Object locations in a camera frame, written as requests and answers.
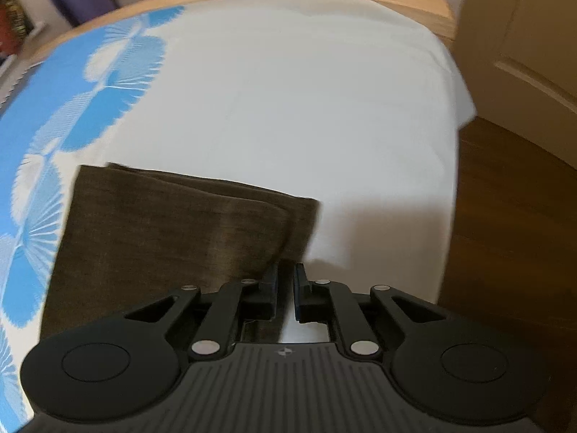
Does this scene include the blue white fan-print bed sheet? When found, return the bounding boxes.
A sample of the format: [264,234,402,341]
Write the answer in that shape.
[0,0,477,433]

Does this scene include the dark olive corduroy pants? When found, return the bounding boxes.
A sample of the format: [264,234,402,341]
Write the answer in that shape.
[40,162,323,344]

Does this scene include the beige door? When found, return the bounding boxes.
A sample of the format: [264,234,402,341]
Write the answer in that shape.
[466,0,577,173]

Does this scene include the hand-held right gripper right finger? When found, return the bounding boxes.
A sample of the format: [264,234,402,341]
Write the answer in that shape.
[293,262,448,358]

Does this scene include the dark red cushion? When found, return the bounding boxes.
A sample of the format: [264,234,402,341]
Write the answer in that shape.
[0,0,34,56]

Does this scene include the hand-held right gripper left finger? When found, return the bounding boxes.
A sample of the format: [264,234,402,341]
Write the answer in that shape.
[119,262,280,360]

